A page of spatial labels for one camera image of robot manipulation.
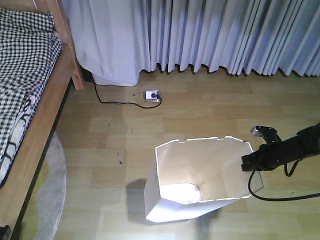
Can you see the wooden bed frame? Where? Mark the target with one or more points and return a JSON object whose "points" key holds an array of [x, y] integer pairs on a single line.
{"points": [[67, 68]]}

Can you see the grey round rug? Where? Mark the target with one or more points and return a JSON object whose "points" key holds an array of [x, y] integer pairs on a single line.
{"points": [[50, 198]]}

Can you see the floor power outlet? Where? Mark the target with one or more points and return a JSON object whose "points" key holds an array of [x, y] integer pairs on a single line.
{"points": [[151, 96]]}

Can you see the white paper trash bin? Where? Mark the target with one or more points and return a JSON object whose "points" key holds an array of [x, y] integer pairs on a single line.
{"points": [[191, 178]]}

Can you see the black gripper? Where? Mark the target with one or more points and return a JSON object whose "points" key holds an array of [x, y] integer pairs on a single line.
{"points": [[272, 156]]}

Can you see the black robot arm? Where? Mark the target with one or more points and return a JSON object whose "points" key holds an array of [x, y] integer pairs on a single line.
{"points": [[308, 138]]}

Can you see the light grey curtain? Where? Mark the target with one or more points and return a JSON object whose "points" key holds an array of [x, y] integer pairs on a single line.
{"points": [[117, 39]]}

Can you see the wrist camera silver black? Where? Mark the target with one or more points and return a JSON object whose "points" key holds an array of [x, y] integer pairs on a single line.
{"points": [[269, 134]]}

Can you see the black white checkered blanket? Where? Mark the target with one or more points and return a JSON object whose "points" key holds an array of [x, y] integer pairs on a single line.
{"points": [[29, 49]]}

